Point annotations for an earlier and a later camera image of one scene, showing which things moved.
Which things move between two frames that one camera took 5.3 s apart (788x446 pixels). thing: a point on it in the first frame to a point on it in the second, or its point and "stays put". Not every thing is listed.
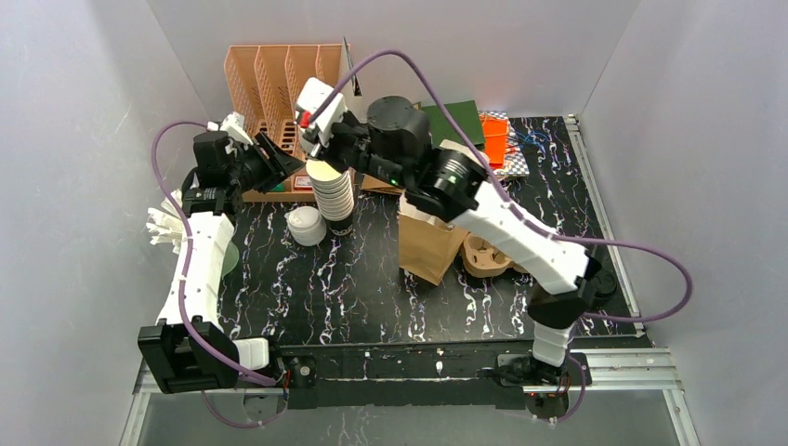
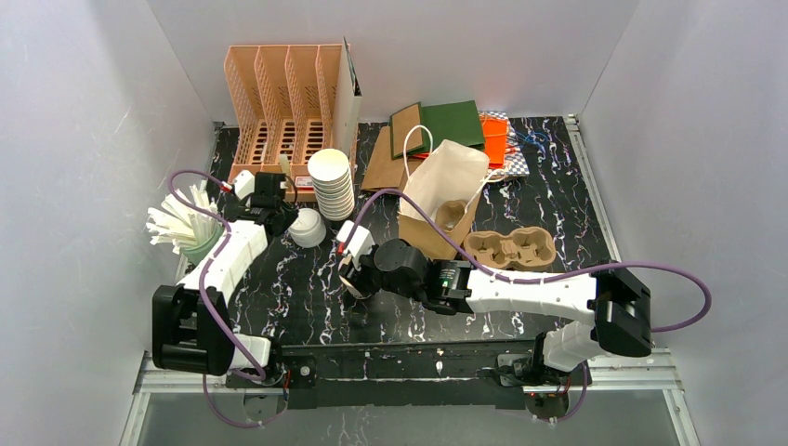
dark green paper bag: (466, 114) stays put
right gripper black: (335, 147) to (356, 278)
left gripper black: (259, 163) to (278, 217)
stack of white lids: (306, 226) stays put
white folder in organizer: (352, 97) stays put
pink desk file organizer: (267, 81) stays put
